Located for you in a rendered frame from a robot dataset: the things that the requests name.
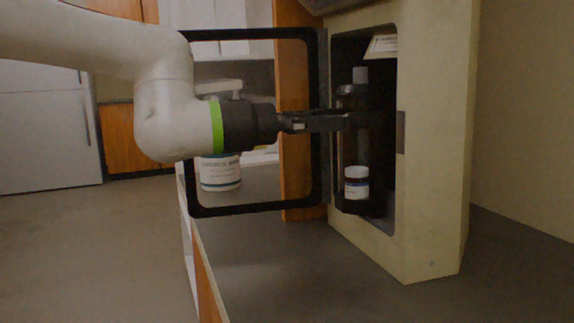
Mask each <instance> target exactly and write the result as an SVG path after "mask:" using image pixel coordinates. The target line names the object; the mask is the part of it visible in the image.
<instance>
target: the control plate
mask: <svg viewBox="0 0 574 323"><path fill-rule="evenodd" d="M343 1H345V0H325V2H324V0H319V1H318V2H317V3H316V2H315V1H314V0H312V3H310V2H309V0H305V3H306V4H308V5H309V6H310V7H311V8H312V9H313V11H314V12H315V11H319V9H322V8H325V7H329V6H331V5H334V4H337V3H342V2H343Z"/></svg>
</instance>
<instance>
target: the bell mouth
mask: <svg viewBox="0 0 574 323"><path fill-rule="evenodd" d="M387 58H397V29H396V26H387V27H380V28H376V29H375V33H374V34H373V37H372V40H371V43H370V45H368V47H367V50H366V53H365V56H364V58H363V59H387Z"/></svg>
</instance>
